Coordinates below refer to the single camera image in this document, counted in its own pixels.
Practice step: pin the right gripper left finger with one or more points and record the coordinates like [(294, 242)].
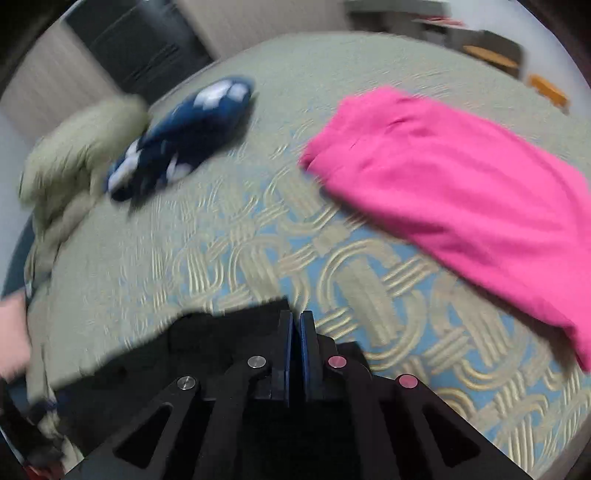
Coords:
[(271, 369)]

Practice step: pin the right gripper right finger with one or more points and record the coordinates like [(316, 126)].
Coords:
[(323, 367)]

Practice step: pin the black pants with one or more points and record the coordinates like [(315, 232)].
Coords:
[(181, 406)]

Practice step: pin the pink garment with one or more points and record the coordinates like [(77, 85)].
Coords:
[(500, 212)]

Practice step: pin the blue white garment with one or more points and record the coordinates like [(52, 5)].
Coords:
[(188, 135)]

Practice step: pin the folded olive duvet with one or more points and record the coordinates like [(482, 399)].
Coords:
[(67, 168)]

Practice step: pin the dark window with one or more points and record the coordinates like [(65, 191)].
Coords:
[(146, 47)]

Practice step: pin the beige curtain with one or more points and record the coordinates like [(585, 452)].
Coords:
[(57, 78)]

